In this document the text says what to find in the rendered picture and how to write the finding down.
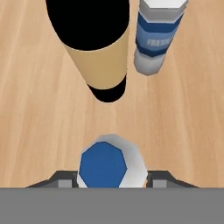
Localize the grey bottle with blue label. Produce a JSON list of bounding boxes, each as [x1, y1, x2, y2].
[[133, 0, 189, 76]]

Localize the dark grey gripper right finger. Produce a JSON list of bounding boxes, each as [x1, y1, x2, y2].
[[146, 170, 200, 189]]

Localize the white bottle with blue cap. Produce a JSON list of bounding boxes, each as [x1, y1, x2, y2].
[[76, 133, 149, 189]]

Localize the black bottle with tan label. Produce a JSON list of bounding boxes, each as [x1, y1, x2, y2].
[[45, 0, 131, 103]]

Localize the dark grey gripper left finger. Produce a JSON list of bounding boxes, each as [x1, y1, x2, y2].
[[25, 171, 79, 189]]

